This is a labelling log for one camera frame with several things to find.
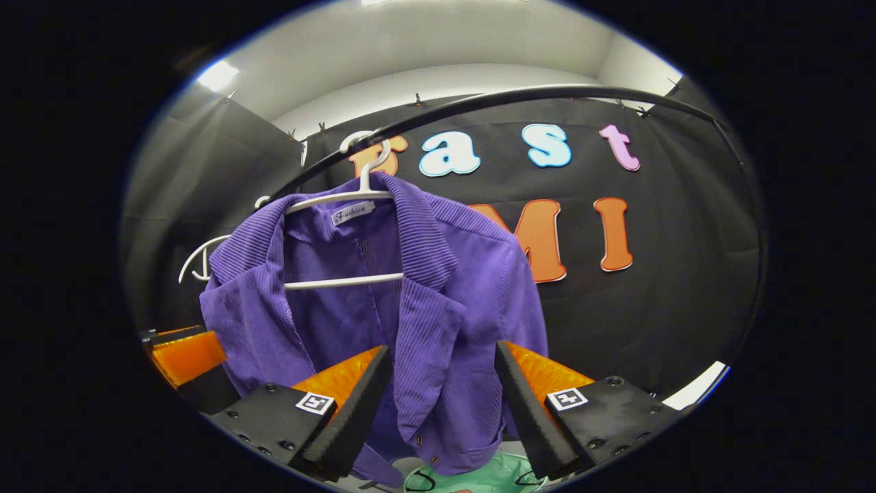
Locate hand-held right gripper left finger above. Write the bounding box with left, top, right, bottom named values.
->
left=205, top=344, right=395, bottom=483

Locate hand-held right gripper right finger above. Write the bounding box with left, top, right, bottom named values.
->
left=493, top=340, right=685, bottom=481

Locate green laundry hamper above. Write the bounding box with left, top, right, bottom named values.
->
left=403, top=451, right=549, bottom=493

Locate purple corduroy jacket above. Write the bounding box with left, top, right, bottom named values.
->
left=198, top=171, right=550, bottom=489

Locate white plastic hanger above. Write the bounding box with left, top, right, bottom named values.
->
left=178, top=195, right=272, bottom=283
left=283, top=130, right=406, bottom=291

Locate white flat panel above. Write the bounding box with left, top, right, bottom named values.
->
left=662, top=360, right=731, bottom=412

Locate black backdrop cloth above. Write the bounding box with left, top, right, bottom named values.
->
left=120, top=74, right=767, bottom=425

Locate small ceiling light panel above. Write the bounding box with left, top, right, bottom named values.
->
left=196, top=60, right=241, bottom=94

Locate row of black cloth clips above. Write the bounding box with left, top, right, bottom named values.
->
left=224, top=77, right=685, bottom=142

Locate black clothes rail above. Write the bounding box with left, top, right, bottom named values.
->
left=262, top=84, right=769, bottom=384

